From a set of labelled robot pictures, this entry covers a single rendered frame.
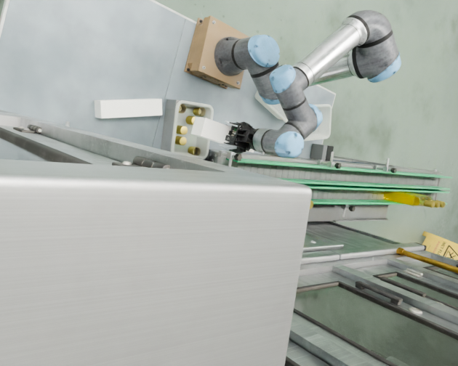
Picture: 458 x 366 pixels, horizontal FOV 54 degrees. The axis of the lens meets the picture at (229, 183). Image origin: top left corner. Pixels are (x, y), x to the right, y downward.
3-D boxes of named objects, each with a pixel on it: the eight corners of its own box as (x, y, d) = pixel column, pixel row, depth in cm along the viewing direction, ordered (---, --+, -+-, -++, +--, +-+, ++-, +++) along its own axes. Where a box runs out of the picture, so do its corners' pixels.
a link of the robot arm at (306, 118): (315, 92, 131) (291, 114, 127) (328, 124, 136) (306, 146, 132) (296, 92, 137) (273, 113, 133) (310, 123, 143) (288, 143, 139)
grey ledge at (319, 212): (252, 218, 212) (268, 224, 204) (254, 200, 211) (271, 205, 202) (371, 216, 271) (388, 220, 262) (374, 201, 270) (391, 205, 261)
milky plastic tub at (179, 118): (160, 155, 180) (170, 157, 173) (166, 98, 177) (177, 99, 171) (195, 157, 191) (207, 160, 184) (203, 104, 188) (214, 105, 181)
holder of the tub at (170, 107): (158, 168, 181) (168, 171, 175) (166, 99, 178) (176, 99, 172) (193, 169, 192) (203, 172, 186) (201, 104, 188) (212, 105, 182)
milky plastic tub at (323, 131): (288, 104, 219) (300, 104, 213) (319, 103, 233) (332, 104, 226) (286, 139, 223) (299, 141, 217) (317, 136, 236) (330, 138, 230)
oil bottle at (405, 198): (382, 199, 258) (429, 210, 236) (384, 189, 257) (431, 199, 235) (388, 199, 261) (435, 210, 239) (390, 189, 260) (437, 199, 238)
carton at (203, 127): (195, 116, 152) (205, 118, 147) (247, 134, 167) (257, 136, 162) (190, 133, 152) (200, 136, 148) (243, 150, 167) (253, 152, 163)
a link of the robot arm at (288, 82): (390, -10, 138) (283, 78, 121) (399, 24, 143) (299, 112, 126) (359, -4, 147) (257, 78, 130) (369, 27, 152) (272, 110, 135)
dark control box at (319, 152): (309, 158, 233) (321, 160, 227) (311, 143, 232) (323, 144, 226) (319, 159, 238) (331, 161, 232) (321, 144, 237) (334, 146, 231)
